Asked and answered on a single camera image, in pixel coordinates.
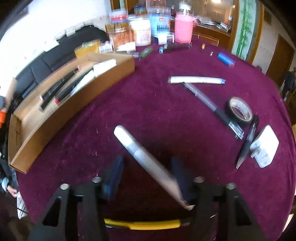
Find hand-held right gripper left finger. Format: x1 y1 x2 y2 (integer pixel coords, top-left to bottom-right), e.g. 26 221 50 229
28 156 124 241

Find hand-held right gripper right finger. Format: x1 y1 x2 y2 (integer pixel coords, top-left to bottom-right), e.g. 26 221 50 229
171 156 266 241

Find long white stylus pen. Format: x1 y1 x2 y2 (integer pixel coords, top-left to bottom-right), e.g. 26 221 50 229
113 125 195 211

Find yellow pen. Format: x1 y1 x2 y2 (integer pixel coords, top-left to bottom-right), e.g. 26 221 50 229
104 218 192 230

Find brown cardboard box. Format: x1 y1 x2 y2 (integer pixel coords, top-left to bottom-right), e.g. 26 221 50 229
8 52 135 174

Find black marker red caps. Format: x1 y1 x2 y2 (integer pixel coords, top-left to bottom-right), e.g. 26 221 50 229
54 82 80 105

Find white barcode tube marker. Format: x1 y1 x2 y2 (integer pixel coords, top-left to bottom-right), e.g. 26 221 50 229
69 70 96 97

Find black marker pink cap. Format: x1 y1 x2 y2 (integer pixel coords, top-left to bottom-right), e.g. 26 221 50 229
39 65 80 112

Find purple velvet tablecloth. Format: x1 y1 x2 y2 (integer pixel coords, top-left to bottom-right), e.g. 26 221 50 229
17 38 296 241

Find black retractable pen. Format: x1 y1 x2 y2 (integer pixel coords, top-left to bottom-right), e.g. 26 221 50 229
235 113 259 169

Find clear gel pen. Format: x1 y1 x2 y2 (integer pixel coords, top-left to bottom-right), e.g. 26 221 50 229
183 82 245 140

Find black tape roll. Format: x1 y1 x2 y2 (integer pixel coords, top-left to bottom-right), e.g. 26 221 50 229
226 96 254 127

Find white flat charger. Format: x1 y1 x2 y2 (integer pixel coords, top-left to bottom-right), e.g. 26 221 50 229
249 125 280 169

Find white cylinder marker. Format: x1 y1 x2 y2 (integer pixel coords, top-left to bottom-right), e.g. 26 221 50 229
168 76 226 86

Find blue lighter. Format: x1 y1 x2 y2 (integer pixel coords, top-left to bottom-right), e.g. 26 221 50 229
217 52 236 68

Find white barcode tag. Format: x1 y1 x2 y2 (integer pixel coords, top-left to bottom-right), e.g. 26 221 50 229
98 41 113 53

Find black marker blue cap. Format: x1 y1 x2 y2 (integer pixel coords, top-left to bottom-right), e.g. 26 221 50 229
159 43 192 54

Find black sofa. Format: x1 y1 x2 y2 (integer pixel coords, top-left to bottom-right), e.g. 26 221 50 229
14 25 109 100

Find clear toothpick jar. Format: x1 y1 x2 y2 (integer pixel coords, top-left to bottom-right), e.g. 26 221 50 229
105 23 132 50

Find small white printed box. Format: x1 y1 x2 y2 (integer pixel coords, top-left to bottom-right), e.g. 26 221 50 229
158 33 174 45

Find white round jar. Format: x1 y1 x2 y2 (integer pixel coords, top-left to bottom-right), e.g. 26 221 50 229
129 19 152 46

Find pink knitted bottle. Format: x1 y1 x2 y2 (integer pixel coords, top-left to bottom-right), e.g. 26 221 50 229
174 4 194 44

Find brown wooden door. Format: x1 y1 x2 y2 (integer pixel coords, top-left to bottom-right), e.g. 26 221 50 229
266 34 295 75

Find blue label clear jar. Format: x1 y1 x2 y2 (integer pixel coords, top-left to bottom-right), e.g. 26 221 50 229
147 8 172 38

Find red blue lid container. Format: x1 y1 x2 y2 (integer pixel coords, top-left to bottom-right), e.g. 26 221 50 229
109 9 128 24

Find bamboo wall poster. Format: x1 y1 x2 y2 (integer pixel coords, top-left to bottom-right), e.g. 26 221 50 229
231 0 258 61

